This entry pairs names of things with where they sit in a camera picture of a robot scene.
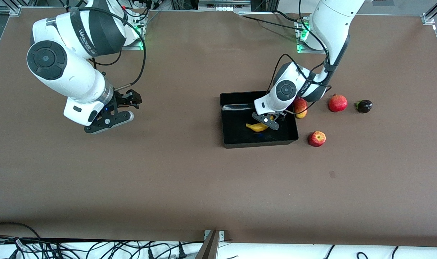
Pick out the yellow banana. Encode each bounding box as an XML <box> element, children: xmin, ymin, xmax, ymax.
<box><xmin>245</xmin><ymin>114</ymin><xmax>275</xmax><ymax>132</ymax></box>

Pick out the red apple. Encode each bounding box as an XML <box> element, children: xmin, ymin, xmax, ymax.
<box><xmin>308</xmin><ymin>131</ymin><xmax>326</xmax><ymax>147</ymax></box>

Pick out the black plastic box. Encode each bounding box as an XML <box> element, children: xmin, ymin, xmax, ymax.
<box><xmin>220</xmin><ymin>89</ymin><xmax>299</xmax><ymax>149</ymax></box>

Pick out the red yellow mango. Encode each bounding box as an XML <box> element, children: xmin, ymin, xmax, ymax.
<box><xmin>293</xmin><ymin>97</ymin><xmax>308</xmax><ymax>119</ymax></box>

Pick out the red pomegranate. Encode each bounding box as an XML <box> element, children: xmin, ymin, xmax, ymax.
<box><xmin>328</xmin><ymin>94</ymin><xmax>348</xmax><ymax>113</ymax></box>

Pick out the brown table mat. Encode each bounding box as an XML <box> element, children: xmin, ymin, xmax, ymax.
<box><xmin>0</xmin><ymin>8</ymin><xmax>437</xmax><ymax>249</ymax></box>

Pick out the dark purple mangosteen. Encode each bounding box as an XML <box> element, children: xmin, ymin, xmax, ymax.
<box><xmin>355</xmin><ymin>99</ymin><xmax>373</xmax><ymax>114</ymax></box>

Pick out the white power strip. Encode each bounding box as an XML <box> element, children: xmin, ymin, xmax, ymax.
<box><xmin>198</xmin><ymin>0</ymin><xmax>251</xmax><ymax>12</ymax></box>

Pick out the dark metal pole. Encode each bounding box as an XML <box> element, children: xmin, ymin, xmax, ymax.
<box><xmin>194</xmin><ymin>230</ymin><xmax>221</xmax><ymax>259</ymax></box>

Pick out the black right camera bracket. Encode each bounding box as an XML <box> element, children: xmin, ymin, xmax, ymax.
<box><xmin>93</xmin><ymin>101</ymin><xmax>120</xmax><ymax>130</ymax></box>

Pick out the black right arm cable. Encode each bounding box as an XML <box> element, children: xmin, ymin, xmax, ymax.
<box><xmin>60</xmin><ymin>0</ymin><xmax>147</xmax><ymax>90</ymax></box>

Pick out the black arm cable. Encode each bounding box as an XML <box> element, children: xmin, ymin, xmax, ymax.
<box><xmin>266</xmin><ymin>0</ymin><xmax>350</xmax><ymax>115</ymax></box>
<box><xmin>60</xmin><ymin>0</ymin><xmax>147</xmax><ymax>90</ymax></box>

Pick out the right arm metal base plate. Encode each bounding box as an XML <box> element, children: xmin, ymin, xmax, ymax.
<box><xmin>123</xmin><ymin>14</ymin><xmax>145</xmax><ymax>51</ymax></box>

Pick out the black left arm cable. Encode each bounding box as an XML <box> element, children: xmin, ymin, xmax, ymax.
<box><xmin>266</xmin><ymin>0</ymin><xmax>350</xmax><ymax>115</ymax></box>

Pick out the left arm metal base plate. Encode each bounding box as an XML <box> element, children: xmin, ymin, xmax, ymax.
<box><xmin>295</xmin><ymin>18</ymin><xmax>330</xmax><ymax>54</ymax></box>

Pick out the straight black base cable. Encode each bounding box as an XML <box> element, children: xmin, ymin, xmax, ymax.
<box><xmin>238</xmin><ymin>14</ymin><xmax>308</xmax><ymax>33</ymax></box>

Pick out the curved black base cable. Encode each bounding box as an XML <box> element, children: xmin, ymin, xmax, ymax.
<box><xmin>272</xmin><ymin>10</ymin><xmax>302</xmax><ymax>23</ymax></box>

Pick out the silver metal edge bracket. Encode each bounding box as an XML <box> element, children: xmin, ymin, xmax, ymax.
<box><xmin>203</xmin><ymin>230</ymin><xmax>225</xmax><ymax>241</ymax></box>

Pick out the aluminium frame corner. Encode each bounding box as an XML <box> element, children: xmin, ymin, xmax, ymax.
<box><xmin>0</xmin><ymin>0</ymin><xmax>23</xmax><ymax>15</ymax></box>
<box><xmin>421</xmin><ymin>0</ymin><xmax>437</xmax><ymax>26</ymax></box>

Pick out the long arched black cable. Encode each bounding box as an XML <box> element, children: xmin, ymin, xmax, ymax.
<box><xmin>0</xmin><ymin>222</ymin><xmax>42</xmax><ymax>241</ymax></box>

